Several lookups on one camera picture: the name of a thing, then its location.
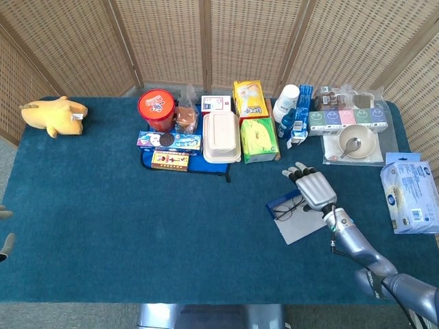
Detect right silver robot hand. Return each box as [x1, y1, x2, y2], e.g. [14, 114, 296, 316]
[281, 161, 338, 212]

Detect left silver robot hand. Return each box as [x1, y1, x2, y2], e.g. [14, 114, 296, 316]
[0, 204, 16, 263]

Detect black thin-frame glasses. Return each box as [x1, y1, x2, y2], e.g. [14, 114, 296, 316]
[273, 200, 306, 221]

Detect blue grey glasses pouch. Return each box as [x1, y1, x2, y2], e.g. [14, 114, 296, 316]
[265, 187, 329, 245]

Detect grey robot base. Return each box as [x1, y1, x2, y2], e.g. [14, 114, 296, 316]
[137, 303, 286, 329]

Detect clear zip bag white cloth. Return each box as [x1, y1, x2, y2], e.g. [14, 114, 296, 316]
[321, 132, 401, 168]

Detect grey spoon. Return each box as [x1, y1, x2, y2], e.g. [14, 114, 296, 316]
[339, 136, 362, 159]

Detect beige bowl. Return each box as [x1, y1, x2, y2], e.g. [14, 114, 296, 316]
[338, 123, 377, 160]

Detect blue spray bottle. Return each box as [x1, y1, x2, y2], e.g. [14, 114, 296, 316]
[276, 108, 296, 139]

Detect row of pastel boxes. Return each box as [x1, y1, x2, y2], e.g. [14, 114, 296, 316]
[307, 107, 389, 137]

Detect green tissue pack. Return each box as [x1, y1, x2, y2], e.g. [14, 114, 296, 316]
[239, 117, 281, 165]

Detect clear bag brown chocolates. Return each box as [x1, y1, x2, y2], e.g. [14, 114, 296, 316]
[313, 84, 354, 112]

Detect light blue card package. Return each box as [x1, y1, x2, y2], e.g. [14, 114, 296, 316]
[385, 151, 422, 166]

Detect blue white wet wipes pack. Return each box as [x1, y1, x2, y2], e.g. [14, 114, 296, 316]
[379, 160, 439, 236]

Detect white plastic bottle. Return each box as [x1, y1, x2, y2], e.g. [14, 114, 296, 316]
[272, 84, 300, 123]

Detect teal carpet table cover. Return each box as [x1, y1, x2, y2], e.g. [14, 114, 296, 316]
[0, 95, 439, 306]

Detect clear bag with mirror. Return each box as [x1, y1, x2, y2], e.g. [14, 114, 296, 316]
[348, 87, 387, 112]

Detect yellow plush toy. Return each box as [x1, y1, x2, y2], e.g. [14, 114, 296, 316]
[19, 95, 88, 138]

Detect beige lunch box container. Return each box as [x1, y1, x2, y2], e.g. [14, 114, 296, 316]
[202, 110, 241, 164]

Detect yellow Lipton tea box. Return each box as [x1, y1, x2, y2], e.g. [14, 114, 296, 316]
[233, 80, 270, 121]

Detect small white red box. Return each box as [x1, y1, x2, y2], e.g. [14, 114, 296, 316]
[200, 95, 232, 116]

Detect bread in clear bag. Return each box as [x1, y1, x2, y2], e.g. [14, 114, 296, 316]
[174, 84, 200, 135]

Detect yellow red small box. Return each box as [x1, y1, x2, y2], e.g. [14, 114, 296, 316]
[150, 149, 191, 172]

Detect blue Oreo cookie box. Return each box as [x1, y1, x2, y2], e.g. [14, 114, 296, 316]
[136, 130, 202, 154]

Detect red instant noodle bucket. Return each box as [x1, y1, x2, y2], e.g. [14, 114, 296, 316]
[137, 88, 176, 133]

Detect wicker folding screen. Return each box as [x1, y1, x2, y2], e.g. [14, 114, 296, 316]
[0, 0, 439, 172]

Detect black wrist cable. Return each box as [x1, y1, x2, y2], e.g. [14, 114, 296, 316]
[329, 205, 357, 261]

